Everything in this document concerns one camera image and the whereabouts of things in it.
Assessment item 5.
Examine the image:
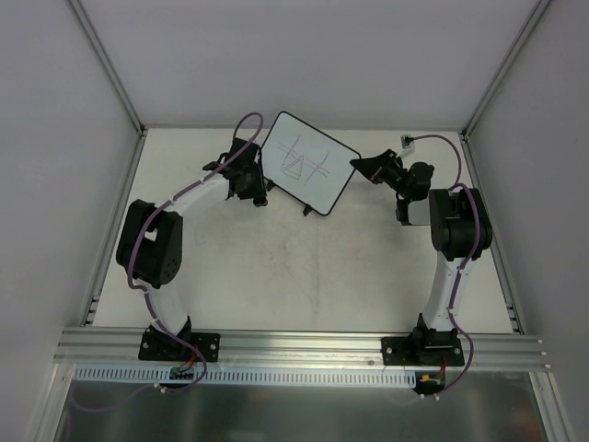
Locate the black-framed small whiteboard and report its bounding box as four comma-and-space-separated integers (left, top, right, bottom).
261, 110, 361, 216

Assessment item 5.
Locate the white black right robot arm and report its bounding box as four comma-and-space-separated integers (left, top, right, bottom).
350, 149, 492, 366

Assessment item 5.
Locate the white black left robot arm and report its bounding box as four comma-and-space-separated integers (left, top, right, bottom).
115, 137, 267, 361

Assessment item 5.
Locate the metal tube whiteboard easel stand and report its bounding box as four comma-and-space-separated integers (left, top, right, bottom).
265, 180, 314, 217

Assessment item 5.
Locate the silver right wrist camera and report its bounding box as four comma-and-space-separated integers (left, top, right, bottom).
400, 134, 415, 156

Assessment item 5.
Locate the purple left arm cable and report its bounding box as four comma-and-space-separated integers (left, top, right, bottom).
67, 111, 264, 413

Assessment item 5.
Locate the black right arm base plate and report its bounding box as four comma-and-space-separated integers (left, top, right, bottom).
380, 335, 465, 367

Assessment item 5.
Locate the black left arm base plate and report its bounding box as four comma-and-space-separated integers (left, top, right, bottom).
138, 327, 221, 363

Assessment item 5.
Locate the white slotted cable duct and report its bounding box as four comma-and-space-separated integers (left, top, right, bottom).
73, 364, 417, 389

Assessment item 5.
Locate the aluminium right frame post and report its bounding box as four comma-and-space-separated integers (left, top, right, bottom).
460, 0, 552, 140

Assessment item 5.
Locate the aluminium frame post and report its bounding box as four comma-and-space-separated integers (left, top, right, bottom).
460, 0, 552, 140
65, 0, 145, 135

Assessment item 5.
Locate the aluminium left frame post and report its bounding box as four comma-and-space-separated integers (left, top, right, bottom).
65, 0, 145, 135

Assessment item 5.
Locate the aluminium front mounting rail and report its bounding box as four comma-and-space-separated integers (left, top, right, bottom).
52, 327, 553, 372

